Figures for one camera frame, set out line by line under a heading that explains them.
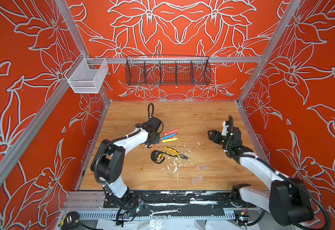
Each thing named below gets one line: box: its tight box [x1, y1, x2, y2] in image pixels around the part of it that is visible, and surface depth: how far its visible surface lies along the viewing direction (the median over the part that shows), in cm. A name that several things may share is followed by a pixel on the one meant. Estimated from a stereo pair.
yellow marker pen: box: [161, 137, 179, 143], surface depth 98 cm
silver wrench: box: [148, 207, 182, 217], surface depth 71 cm
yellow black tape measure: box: [150, 149, 166, 164], surface depth 88 cm
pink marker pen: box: [164, 127, 180, 136], surface depth 102 cm
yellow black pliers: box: [161, 146, 190, 160], surface depth 90 cm
